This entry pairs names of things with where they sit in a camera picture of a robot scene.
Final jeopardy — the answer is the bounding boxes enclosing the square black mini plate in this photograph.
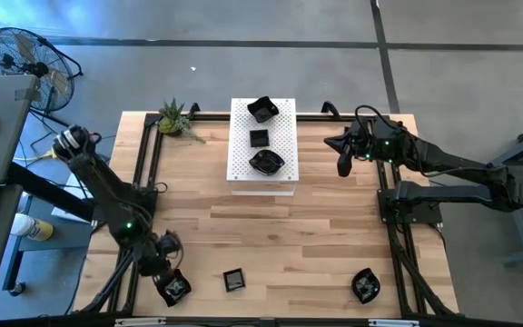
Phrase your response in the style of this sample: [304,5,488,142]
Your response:
[222,267,247,293]
[249,128,271,149]

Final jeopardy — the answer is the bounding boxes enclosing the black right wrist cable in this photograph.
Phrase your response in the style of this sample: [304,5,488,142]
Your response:
[354,104,402,134]

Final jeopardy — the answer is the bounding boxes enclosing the potted green succulent plant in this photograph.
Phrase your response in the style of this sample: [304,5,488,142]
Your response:
[157,97,207,144]

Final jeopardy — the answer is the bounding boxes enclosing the white paper sheet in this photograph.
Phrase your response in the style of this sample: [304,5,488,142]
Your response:
[51,173,95,224]

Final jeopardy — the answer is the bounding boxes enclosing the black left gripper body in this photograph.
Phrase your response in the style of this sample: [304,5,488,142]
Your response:
[141,229,183,277]

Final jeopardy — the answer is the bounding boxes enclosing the white perforated shelf riser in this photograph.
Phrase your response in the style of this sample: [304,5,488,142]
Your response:
[226,97,300,197]

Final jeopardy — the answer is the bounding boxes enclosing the black diagonal support bar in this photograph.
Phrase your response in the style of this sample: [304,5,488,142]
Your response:
[5,161,97,223]

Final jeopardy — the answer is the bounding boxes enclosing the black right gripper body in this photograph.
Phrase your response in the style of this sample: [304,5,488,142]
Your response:
[350,120,399,161]

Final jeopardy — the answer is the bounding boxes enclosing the blue-grey side table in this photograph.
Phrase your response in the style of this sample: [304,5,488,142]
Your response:
[2,194,94,296]

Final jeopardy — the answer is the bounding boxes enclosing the wavy black mini plate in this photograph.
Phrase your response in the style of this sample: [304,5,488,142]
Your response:
[154,268,193,308]
[246,95,281,124]

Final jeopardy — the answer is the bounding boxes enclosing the white yellow spray bottle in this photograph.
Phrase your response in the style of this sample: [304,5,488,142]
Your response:
[10,213,54,242]

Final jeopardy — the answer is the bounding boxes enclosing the leaf-shaped black mini plate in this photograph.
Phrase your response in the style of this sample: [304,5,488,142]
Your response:
[350,267,381,304]
[248,148,286,177]

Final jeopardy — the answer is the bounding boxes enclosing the black floor fan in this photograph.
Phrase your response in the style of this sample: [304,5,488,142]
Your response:
[0,25,84,131]

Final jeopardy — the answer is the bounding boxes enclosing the white bracket plate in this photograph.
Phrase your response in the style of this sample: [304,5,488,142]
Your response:
[114,317,167,327]
[369,319,420,327]

